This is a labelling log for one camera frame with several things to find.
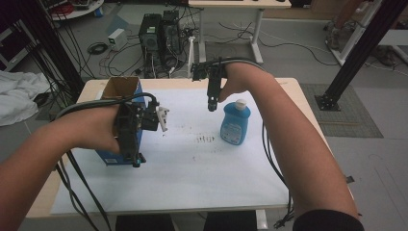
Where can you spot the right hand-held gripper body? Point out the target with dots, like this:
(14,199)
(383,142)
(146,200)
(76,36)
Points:
(213,72)

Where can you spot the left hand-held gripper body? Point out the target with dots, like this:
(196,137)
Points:
(128,128)

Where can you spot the blue bottle with white cap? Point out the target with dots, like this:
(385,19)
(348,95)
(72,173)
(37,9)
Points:
(235,123)

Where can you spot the blue cardboard box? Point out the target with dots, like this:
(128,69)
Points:
(123,86)

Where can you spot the person's right hand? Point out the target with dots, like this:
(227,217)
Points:
(240,80)

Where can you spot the person's left hand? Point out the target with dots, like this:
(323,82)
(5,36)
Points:
(96,128)

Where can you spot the white paper sheet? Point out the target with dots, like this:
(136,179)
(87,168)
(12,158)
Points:
(192,176)

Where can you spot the black computer tower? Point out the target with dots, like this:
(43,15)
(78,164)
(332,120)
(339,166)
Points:
(171,32)
(150,38)

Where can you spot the white desk with legs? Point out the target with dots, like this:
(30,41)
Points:
(240,4)

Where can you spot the small white device box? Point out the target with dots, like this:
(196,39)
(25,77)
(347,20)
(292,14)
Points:
(117,38)

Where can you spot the white crumpled cloth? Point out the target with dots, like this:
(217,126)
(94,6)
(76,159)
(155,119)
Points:
(16,96)

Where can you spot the round white table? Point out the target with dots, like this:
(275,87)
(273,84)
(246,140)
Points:
(83,12)

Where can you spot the white table leg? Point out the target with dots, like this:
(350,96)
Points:
(261,219)

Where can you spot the white metal stand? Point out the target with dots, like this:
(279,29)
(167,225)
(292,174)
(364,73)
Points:
(344,54)

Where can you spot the grey floor mat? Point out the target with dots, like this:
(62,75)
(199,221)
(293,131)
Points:
(352,122)

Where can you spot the black sleeve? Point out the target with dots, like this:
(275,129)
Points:
(327,223)

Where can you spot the black aluminium post with base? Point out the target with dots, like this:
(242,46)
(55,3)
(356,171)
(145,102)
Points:
(362,48)

